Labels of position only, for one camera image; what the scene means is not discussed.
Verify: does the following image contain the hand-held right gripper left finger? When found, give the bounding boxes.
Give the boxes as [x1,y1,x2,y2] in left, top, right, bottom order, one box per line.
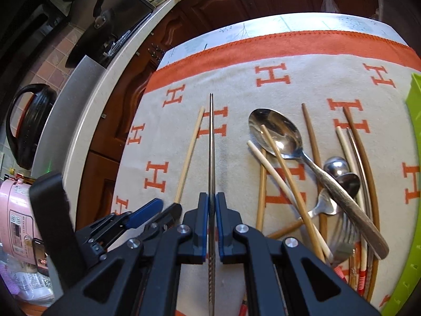
[43,192,210,316]

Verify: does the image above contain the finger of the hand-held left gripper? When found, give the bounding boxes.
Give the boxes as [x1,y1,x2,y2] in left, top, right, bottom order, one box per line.
[126,198,164,230]
[142,203,183,238]

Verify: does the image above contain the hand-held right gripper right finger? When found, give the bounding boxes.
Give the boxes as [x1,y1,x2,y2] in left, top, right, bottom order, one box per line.
[215,192,380,316]

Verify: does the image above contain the light wooden chopstick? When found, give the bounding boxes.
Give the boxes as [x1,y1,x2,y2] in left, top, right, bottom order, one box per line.
[174,106,206,203]

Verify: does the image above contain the plain cream chopstick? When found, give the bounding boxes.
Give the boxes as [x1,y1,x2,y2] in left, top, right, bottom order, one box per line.
[247,140,333,264]

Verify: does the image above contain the tan wooden chopstick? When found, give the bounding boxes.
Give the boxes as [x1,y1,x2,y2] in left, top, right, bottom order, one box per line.
[261,124,328,255]

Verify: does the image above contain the large metal spoon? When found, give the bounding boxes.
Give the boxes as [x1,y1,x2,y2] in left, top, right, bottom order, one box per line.
[248,108,390,260]

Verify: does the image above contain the metal fork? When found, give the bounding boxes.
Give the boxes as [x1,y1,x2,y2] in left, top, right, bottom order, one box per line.
[328,217,360,265]

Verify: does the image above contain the small metal spoon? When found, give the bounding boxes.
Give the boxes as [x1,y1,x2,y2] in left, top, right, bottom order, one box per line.
[299,172,361,220]

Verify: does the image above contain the cream red striped chopstick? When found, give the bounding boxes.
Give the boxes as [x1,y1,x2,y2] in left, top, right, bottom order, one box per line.
[335,126,367,290]

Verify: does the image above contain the green plastic utensil tray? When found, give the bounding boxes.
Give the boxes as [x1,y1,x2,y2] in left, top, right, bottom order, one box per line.
[382,72,421,316]

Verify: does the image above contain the black smartphone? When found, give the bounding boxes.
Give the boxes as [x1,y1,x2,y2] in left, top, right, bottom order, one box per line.
[32,239,50,275]

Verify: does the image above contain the pink rice cooker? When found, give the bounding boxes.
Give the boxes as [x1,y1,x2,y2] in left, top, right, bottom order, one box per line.
[0,178,43,267]

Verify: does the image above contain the white plastic packet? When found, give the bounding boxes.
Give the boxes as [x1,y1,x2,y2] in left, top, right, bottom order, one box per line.
[0,263,55,303]

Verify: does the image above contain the steel side panel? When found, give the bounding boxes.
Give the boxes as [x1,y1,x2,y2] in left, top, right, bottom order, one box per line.
[31,56,106,172]

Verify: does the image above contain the black electric kettle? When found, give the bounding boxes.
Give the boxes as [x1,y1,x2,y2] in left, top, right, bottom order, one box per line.
[6,84,58,171]

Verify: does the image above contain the orange and cream printed blanket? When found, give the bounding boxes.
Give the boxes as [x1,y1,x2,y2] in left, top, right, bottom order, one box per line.
[110,29,421,316]

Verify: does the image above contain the black wok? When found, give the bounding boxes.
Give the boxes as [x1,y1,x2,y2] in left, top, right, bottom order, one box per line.
[64,0,116,70]

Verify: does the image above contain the white kitchen countertop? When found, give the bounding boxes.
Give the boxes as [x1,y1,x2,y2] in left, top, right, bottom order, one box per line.
[31,0,175,224]

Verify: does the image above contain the steel stove splash guard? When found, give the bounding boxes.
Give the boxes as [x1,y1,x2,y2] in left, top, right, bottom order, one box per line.
[49,0,155,70]

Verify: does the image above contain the black range hood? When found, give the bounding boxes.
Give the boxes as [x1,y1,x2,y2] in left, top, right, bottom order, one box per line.
[0,0,83,106]

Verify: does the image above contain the brown wooden kitchen cabinets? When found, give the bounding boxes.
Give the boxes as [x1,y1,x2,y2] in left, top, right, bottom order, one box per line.
[76,0,382,231]

